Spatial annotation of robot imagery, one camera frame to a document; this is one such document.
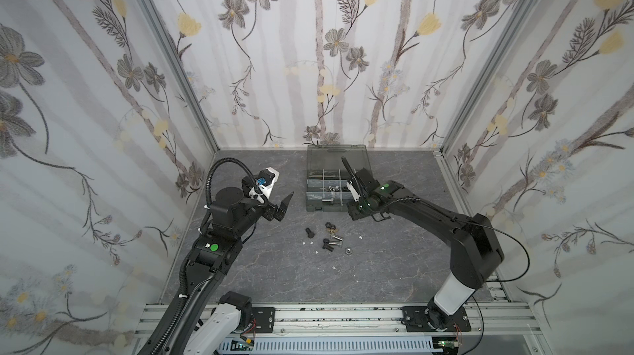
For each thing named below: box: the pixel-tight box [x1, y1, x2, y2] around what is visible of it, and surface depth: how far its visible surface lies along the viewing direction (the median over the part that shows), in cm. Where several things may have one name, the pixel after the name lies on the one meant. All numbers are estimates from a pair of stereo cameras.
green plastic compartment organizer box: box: [305, 144, 373, 212], surface depth 107 cm
